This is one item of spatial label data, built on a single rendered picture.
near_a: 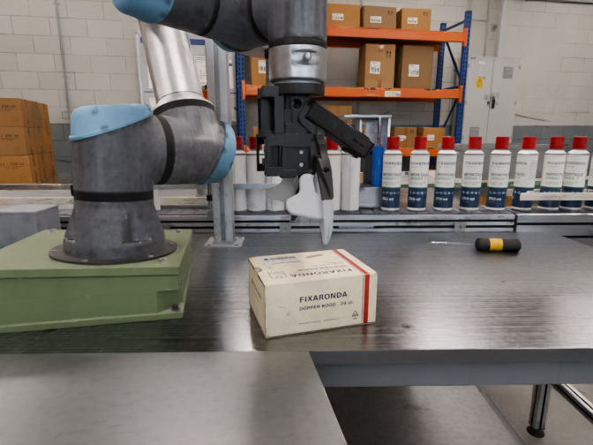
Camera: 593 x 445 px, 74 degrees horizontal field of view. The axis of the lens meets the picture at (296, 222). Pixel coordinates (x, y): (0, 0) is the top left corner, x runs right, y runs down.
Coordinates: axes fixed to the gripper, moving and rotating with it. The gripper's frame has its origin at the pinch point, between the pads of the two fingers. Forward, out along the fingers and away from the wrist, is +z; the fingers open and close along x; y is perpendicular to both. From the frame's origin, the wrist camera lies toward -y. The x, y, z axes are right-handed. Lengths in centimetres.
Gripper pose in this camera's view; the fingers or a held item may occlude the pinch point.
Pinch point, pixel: (311, 231)
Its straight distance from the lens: 57.1
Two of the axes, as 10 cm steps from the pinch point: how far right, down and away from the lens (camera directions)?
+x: 2.9, 2.1, -9.3
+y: -9.6, 0.6, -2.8
